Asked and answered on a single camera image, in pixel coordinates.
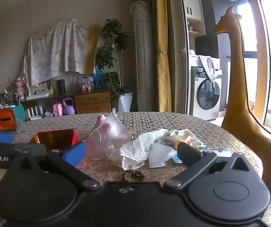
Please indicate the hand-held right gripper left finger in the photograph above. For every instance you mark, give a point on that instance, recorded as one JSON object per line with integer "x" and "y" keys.
{"x": 75, "y": 155}

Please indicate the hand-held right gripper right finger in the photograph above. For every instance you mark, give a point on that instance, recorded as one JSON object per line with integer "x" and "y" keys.
{"x": 189, "y": 153}

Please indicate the orange tray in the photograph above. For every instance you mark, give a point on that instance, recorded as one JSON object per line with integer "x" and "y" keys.
{"x": 52, "y": 136}

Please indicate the clear plastic bag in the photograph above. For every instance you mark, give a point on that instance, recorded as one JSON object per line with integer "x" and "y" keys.
{"x": 117, "y": 144}

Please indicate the white plastic bag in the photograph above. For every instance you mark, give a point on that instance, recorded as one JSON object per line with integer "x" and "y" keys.
{"x": 137, "y": 146}

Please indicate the small orange object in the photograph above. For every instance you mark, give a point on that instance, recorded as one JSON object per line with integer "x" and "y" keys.
{"x": 180, "y": 143}

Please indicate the small blue white packet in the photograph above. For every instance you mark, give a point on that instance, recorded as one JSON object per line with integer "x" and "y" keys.
{"x": 176, "y": 159}

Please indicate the thin white cloth bag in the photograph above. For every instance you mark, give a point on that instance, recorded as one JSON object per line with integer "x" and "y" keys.
{"x": 189, "y": 134}

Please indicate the teal and orange tissue box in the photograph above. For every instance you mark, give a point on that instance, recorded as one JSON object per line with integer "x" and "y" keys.
{"x": 7, "y": 118}

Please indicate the clear glass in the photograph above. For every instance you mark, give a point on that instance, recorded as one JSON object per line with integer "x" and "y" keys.
{"x": 19, "y": 126}

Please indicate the white wet wipe packets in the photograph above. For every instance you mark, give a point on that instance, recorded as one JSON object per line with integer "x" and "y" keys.
{"x": 217, "y": 150}

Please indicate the white tissue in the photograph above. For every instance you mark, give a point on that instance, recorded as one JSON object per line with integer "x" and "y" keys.
{"x": 160, "y": 153}

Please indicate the purple kettlebell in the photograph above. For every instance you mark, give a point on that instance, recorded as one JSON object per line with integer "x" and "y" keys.
{"x": 68, "y": 108}

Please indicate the pink toy backpack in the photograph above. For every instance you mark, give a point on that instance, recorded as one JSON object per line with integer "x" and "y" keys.
{"x": 57, "y": 110}

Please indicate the pink doll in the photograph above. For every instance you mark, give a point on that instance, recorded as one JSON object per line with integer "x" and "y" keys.
{"x": 20, "y": 87}

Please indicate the white keyboard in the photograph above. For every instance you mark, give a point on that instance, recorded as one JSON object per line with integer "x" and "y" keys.
{"x": 37, "y": 96}

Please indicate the wooden media cabinet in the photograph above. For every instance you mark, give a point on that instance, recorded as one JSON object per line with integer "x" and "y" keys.
{"x": 92, "y": 101}

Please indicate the white washing machine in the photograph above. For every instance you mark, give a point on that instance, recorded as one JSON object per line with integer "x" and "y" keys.
{"x": 205, "y": 99}

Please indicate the black speaker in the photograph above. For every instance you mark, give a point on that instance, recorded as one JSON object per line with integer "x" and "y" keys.
{"x": 60, "y": 86}

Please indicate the white planter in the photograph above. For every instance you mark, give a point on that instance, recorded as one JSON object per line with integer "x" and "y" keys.
{"x": 126, "y": 102}

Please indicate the small framed picture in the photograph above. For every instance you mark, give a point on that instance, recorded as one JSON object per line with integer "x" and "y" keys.
{"x": 86, "y": 82}

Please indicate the giraffe shaped tan chair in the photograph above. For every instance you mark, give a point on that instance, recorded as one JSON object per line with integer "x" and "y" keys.
{"x": 240, "y": 99}

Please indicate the white shell shaped ornament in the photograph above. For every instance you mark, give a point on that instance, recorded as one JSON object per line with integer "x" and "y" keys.
{"x": 71, "y": 78}

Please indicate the blue toy figure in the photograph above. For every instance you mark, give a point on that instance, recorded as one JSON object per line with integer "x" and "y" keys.
{"x": 98, "y": 79}

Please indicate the lavender cloth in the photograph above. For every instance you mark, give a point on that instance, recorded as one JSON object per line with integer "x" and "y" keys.
{"x": 208, "y": 66}

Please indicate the floral white cover cloth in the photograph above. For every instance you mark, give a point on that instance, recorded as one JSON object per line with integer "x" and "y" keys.
{"x": 55, "y": 52}

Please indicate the yellow curtain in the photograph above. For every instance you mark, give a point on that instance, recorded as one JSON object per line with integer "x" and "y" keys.
{"x": 162, "y": 52}

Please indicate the covered standing air conditioner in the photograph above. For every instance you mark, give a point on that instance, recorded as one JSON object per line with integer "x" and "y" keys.
{"x": 142, "y": 52}

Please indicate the green potted tree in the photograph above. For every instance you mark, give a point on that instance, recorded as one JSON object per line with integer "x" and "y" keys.
{"x": 113, "y": 33}

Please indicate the wooden photo frame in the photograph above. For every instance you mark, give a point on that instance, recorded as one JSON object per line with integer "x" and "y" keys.
{"x": 45, "y": 87}

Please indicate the white wall cabinet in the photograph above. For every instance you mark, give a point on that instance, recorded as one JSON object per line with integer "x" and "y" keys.
{"x": 193, "y": 4}

